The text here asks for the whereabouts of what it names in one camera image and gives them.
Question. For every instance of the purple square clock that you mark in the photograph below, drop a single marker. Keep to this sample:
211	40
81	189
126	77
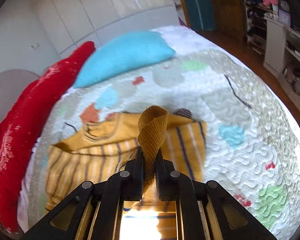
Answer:
284	17

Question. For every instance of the patchwork quilted bedspread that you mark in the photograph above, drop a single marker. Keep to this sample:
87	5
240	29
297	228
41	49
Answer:
252	142

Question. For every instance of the turquoise pillow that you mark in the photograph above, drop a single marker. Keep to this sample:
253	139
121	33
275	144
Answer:
122	54

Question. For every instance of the teal curtain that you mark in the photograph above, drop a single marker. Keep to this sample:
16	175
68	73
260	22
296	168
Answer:
200	14

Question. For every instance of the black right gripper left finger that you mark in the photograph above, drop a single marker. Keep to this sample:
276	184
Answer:
93	211

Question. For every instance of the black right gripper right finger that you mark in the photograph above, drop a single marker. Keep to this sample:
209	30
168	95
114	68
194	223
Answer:
205	210

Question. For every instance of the white glossy wardrobe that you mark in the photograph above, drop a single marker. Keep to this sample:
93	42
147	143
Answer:
69	23

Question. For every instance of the white shelf unit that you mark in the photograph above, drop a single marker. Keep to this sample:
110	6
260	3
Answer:
279	44

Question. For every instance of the yellow striped knit sweater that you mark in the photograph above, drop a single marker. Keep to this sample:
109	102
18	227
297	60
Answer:
99	150

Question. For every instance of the wooden door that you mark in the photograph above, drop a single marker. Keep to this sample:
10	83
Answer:
229	18

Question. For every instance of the red embroidered pillow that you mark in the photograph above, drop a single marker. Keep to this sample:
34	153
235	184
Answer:
24	123

